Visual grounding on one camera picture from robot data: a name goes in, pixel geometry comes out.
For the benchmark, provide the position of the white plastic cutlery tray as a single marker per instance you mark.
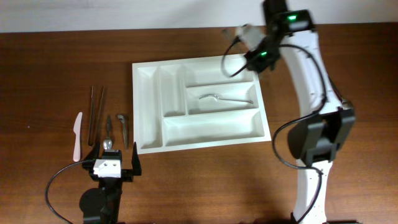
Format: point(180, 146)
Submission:
point(168, 116)

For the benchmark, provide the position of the silver fork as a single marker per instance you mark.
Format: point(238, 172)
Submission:
point(216, 97)

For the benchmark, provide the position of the pink plastic knife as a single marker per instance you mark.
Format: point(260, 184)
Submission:
point(77, 131)

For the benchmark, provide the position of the small silver teaspoon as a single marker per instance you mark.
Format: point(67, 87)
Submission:
point(108, 142)

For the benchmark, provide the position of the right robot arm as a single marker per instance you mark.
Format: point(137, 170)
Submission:
point(325, 120)

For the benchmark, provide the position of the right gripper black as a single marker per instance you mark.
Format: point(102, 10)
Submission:
point(259, 63)

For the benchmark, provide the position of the small bent metal spoon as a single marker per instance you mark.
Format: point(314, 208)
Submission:
point(123, 119)

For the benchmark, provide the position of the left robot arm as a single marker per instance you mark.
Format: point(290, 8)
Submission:
point(101, 204)

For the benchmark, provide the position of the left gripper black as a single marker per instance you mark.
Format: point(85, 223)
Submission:
point(128, 174)

